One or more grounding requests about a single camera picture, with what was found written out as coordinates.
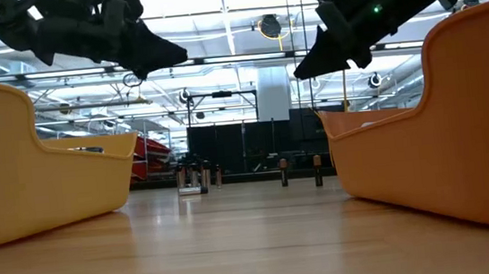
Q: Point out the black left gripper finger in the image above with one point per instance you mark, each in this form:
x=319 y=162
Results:
x=151 y=51

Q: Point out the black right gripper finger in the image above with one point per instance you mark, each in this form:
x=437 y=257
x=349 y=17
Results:
x=331 y=54

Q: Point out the black copper-top AAA battery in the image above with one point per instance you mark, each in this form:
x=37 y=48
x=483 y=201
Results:
x=284 y=176
x=318 y=175

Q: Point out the orange plastic bin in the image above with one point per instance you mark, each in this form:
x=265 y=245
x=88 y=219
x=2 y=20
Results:
x=452 y=144

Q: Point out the yellow plastic bin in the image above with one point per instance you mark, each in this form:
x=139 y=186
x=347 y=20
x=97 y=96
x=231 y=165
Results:
x=29 y=189

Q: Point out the white building column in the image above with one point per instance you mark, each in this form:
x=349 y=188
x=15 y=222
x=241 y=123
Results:
x=273 y=94

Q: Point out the horizontal ceiling pipe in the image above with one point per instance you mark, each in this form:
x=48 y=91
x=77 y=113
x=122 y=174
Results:
x=88 y=106

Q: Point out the red storage rack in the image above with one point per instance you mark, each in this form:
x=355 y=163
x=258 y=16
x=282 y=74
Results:
x=152 y=155

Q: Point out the black curtain partition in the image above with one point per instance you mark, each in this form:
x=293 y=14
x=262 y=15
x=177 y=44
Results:
x=227 y=143

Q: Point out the black gantry frame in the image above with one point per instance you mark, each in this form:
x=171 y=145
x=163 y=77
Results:
x=221 y=94

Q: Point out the long ceiling light rail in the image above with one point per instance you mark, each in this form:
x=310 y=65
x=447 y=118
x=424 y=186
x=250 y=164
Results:
x=241 y=57

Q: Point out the black aluminium table frame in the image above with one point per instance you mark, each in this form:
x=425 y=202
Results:
x=253 y=176

